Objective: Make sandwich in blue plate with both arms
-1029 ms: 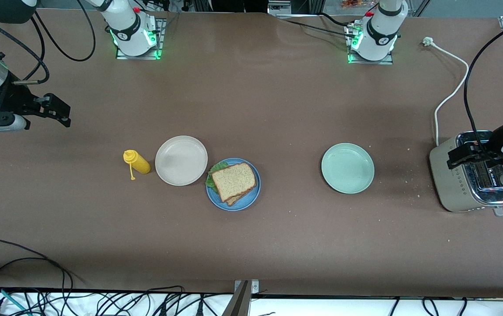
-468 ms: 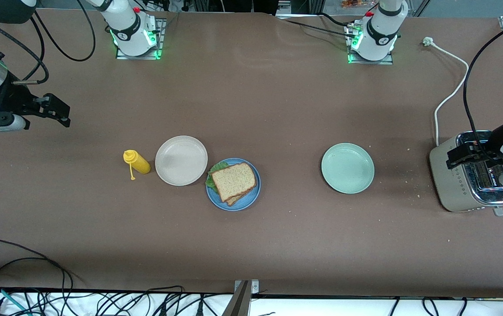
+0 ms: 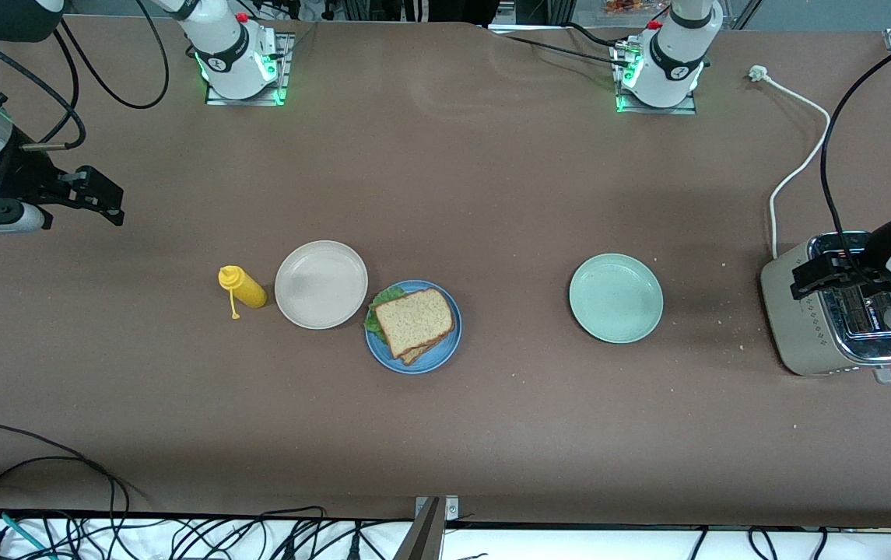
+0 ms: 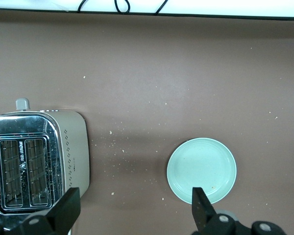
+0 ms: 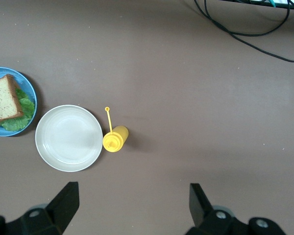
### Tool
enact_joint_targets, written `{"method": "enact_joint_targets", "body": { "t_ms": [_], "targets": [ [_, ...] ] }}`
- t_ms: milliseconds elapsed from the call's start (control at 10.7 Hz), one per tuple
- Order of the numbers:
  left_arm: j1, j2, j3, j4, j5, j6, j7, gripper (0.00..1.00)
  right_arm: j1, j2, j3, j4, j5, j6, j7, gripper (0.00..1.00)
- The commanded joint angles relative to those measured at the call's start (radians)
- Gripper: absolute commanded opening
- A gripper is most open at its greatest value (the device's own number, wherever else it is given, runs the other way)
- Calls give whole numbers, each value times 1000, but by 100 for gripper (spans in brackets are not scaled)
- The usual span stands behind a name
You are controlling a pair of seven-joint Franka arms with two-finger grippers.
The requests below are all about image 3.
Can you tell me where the yellow mustard squeeze bottle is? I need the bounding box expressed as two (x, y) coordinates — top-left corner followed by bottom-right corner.
(218, 265), (268, 320)

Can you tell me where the green lettuce leaf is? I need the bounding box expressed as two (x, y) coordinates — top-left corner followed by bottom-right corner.
(364, 285), (407, 337)

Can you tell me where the brown bread slice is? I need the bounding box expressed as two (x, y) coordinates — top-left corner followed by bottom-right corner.
(397, 331), (455, 366)
(374, 288), (455, 360)

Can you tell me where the mint green round plate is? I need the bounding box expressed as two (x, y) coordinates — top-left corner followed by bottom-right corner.
(568, 253), (665, 345)

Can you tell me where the beige round plate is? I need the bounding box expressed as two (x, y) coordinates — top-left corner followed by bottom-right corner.
(274, 240), (369, 331)

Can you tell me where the blue round plate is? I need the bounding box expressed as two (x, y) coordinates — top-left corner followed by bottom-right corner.
(365, 279), (463, 375)

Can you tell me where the beige chrome toaster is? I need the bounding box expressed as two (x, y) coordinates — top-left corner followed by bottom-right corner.
(760, 231), (891, 385)

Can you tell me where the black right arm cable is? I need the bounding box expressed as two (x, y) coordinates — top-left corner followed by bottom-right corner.
(0, 0), (170, 152)

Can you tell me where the white toaster power cable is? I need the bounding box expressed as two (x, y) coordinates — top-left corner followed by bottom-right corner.
(749, 65), (832, 260)

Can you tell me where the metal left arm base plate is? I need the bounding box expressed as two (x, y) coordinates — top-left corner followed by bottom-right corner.
(612, 39), (699, 116)

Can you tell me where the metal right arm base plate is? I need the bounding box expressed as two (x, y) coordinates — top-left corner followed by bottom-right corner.
(204, 33), (294, 107)

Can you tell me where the long black looped cable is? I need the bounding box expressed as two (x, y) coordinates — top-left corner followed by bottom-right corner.
(0, 423), (132, 560)

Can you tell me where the thin black table cable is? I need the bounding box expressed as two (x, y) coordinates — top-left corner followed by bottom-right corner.
(492, 22), (633, 71)

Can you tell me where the teal cable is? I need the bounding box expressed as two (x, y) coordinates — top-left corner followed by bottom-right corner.
(0, 506), (53, 560)

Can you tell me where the aluminium profile post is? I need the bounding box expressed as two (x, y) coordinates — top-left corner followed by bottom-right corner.
(393, 495), (460, 560)

